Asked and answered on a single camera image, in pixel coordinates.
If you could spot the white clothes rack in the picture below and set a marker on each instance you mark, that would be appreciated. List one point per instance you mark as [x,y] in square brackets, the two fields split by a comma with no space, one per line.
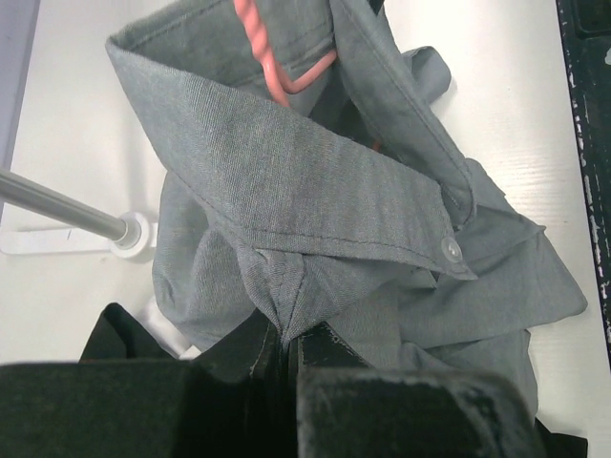
[85,230]

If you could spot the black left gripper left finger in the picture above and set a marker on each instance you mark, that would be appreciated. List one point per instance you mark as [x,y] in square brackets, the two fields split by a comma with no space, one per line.
[224,403]

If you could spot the grey button-up shirt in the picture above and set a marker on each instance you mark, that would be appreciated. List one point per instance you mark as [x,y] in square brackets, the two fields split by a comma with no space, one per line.
[411,254]

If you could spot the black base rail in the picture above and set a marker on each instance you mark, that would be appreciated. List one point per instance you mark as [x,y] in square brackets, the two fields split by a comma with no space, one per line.
[585,37]

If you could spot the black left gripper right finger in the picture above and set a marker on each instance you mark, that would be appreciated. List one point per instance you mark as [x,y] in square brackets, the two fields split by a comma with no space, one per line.
[346,408]

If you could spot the pink wire hanger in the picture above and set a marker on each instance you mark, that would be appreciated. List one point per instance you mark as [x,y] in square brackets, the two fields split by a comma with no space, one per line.
[295,46]

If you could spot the black shirt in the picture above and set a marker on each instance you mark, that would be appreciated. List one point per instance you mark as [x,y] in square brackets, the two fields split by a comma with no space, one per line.
[117,335]

